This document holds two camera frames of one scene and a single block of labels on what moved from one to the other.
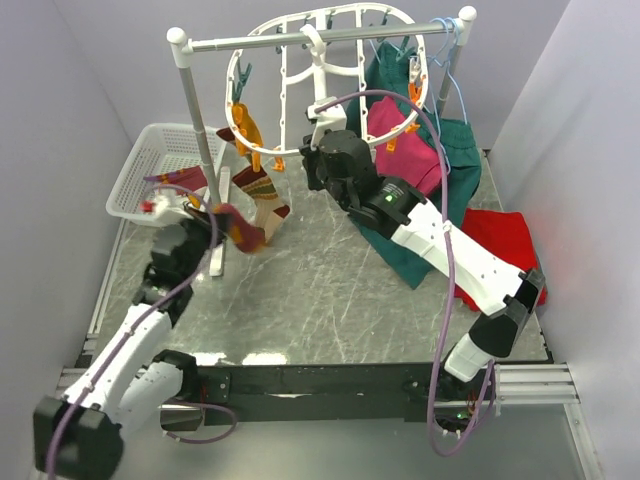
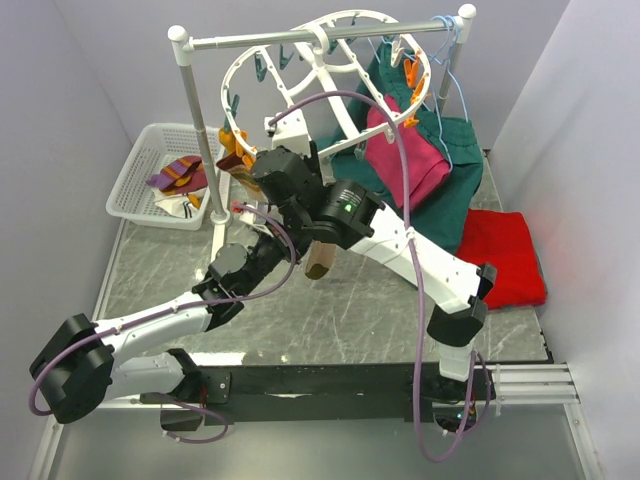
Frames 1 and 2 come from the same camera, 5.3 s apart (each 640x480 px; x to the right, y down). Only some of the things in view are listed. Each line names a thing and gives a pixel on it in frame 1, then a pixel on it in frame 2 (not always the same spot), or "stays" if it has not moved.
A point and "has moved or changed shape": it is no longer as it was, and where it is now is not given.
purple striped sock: x=246 y=237 to x=193 y=180
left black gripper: x=204 y=223 to x=280 y=238
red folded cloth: x=507 y=234 stays
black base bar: x=326 y=395 stays
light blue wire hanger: x=455 y=86 stays
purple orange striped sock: x=185 y=180 has moved or changed shape
